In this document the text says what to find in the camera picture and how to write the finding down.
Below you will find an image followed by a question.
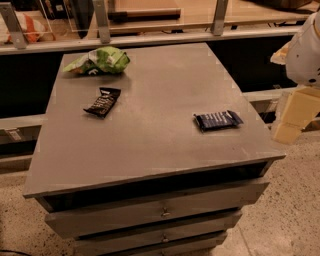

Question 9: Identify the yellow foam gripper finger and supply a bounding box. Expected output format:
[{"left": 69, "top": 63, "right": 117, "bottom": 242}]
[{"left": 272, "top": 87, "right": 320, "bottom": 144}]

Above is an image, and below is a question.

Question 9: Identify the black rxbar chocolate bar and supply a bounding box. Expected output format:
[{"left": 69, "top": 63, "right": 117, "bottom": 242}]
[{"left": 85, "top": 87, "right": 121, "bottom": 118}]

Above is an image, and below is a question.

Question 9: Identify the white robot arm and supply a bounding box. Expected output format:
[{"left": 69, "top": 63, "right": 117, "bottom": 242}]
[{"left": 271, "top": 11, "right": 320, "bottom": 144}]

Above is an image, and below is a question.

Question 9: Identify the blue rxbar snack bar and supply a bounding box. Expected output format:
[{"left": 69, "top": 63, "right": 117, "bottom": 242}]
[{"left": 194, "top": 110, "right": 243, "bottom": 132}]

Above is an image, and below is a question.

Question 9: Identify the grey drawer cabinet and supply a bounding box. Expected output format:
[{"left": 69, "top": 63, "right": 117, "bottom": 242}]
[{"left": 22, "top": 42, "right": 287, "bottom": 256}]

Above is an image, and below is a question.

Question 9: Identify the bottom grey drawer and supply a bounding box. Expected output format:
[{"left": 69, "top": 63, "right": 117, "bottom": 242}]
[{"left": 108, "top": 231, "right": 227, "bottom": 256}]

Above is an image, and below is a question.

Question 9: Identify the grey drawer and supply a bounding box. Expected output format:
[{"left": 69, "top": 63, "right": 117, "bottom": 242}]
[
  {"left": 108, "top": 231, "right": 227, "bottom": 256},
  {"left": 76, "top": 209, "right": 242, "bottom": 256},
  {"left": 45, "top": 178, "right": 268, "bottom": 238}
]

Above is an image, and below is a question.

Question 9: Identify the middle grey drawer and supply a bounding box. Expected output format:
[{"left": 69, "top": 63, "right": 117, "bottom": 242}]
[{"left": 76, "top": 209, "right": 242, "bottom": 256}]

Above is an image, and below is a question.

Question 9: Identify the green chip bag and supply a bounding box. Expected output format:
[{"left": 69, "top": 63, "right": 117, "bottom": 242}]
[{"left": 63, "top": 46, "right": 130, "bottom": 75}]

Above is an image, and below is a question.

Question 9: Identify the clear acrylic panel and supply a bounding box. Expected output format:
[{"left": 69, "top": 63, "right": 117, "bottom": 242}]
[{"left": 37, "top": 0, "right": 94, "bottom": 37}]

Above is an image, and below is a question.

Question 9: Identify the top grey drawer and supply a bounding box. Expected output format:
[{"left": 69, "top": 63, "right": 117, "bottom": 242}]
[{"left": 45, "top": 178, "right": 268, "bottom": 238}]

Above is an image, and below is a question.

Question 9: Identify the orange white bag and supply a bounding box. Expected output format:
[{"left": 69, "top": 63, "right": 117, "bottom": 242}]
[{"left": 0, "top": 12, "right": 47, "bottom": 44}]

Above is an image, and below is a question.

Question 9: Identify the right metal bracket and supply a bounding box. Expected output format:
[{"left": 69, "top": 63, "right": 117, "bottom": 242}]
[{"left": 210, "top": 0, "right": 228, "bottom": 36}]

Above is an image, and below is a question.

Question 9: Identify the metal bracket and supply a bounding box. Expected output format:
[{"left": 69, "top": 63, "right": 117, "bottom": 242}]
[
  {"left": 92, "top": 0, "right": 110, "bottom": 44},
  {"left": 210, "top": 0, "right": 228, "bottom": 36},
  {"left": 0, "top": 2, "right": 28, "bottom": 49}
]

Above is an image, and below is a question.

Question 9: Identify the long grey shelf rail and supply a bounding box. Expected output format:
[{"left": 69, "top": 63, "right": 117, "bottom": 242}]
[{"left": 0, "top": 26, "right": 300, "bottom": 55}]

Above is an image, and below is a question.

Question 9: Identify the wooden handled tool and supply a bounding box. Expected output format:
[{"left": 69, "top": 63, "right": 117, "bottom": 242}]
[{"left": 108, "top": 8, "right": 181, "bottom": 23}]

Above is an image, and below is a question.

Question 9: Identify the middle metal bracket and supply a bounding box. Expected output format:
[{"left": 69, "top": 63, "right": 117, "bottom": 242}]
[{"left": 92, "top": 0, "right": 110, "bottom": 44}]

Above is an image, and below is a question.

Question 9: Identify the left metal bracket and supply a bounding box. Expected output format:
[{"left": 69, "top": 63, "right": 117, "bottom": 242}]
[{"left": 0, "top": 2, "right": 28, "bottom": 49}]

